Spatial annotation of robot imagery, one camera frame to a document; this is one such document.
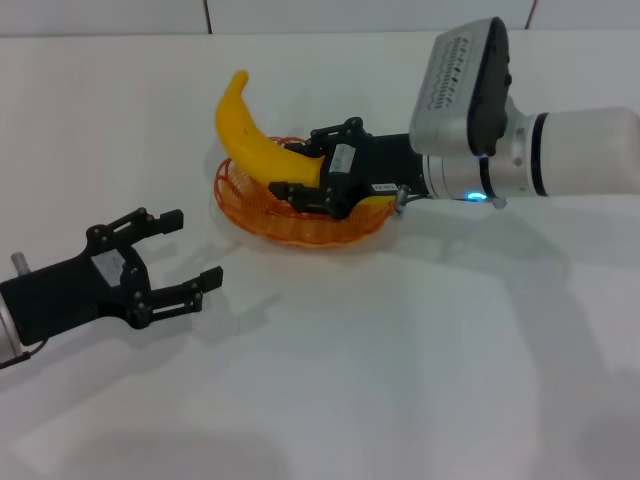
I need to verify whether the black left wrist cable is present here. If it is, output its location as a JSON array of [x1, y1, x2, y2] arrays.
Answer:
[[0, 339, 49, 371]]

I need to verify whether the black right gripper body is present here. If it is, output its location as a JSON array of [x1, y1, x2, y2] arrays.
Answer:
[[319, 126, 429, 222]]

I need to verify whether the yellow banana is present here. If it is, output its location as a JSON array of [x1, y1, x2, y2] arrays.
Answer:
[[214, 69, 396, 214]]

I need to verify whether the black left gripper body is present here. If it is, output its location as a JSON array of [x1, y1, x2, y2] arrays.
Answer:
[[0, 224, 154, 347]]

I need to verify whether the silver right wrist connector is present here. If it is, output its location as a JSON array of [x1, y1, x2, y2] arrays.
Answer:
[[393, 184, 412, 217]]

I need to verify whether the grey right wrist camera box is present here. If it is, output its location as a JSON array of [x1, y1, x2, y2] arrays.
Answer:
[[408, 16, 517, 158]]

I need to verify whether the orange wire basket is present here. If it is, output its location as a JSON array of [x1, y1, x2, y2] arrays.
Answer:
[[213, 133, 396, 248]]

